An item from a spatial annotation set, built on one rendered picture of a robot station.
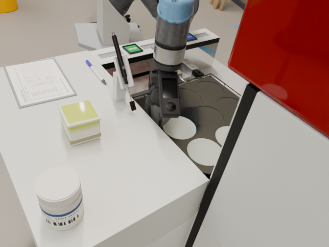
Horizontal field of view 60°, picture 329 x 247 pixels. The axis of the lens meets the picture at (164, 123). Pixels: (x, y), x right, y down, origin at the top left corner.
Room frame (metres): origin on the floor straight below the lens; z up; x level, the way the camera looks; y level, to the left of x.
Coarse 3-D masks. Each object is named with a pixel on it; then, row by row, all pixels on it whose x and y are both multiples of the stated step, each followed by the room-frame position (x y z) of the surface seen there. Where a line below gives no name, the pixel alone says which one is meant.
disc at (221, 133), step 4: (220, 128) 0.65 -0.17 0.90; (224, 128) 0.65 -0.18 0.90; (228, 128) 0.65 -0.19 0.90; (216, 132) 0.63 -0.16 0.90; (220, 132) 0.63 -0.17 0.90; (224, 132) 0.63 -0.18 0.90; (216, 136) 0.61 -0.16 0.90; (220, 136) 0.61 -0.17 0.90; (224, 136) 0.62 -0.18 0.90; (220, 140) 0.60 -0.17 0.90
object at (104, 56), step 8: (192, 32) 1.16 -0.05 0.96; (200, 32) 1.17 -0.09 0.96; (208, 32) 1.19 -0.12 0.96; (144, 40) 1.01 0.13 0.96; (152, 40) 1.02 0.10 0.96; (200, 40) 1.10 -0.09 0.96; (112, 48) 0.91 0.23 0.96; (120, 48) 0.92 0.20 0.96; (144, 48) 0.96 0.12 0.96; (96, 56) 0.84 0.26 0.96; (104, 56) 0.85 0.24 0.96; (112, 56) 0.85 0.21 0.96; (128, 56) 0.87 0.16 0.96; (136, 56) 0.88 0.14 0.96
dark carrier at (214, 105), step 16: (208, 80) 0.90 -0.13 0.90; (192, 96) 0.79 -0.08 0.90; (208, 96) 0.80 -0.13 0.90; (224, 96) 0.82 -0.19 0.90; (192, 112) 0.70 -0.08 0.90; (208, 112) 0.72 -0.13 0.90; (224, 112) 0.73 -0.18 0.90; (208, 128) 0.64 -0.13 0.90; (176, 144) 0.55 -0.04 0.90; (192, 160) 0.50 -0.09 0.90
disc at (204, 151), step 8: (192, 144) 0.56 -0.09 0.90; (200, 144) 0.57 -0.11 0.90; (208, 144) 0.57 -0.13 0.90; (216, 144) 0.58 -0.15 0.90; (192, 152) 0.53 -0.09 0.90; (200, 152) 0.54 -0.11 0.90; (208, 152) 0.54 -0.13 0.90; (216, 152) 0.55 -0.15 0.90; (200, 160) 0.51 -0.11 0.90; (208, 160) 0.51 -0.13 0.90
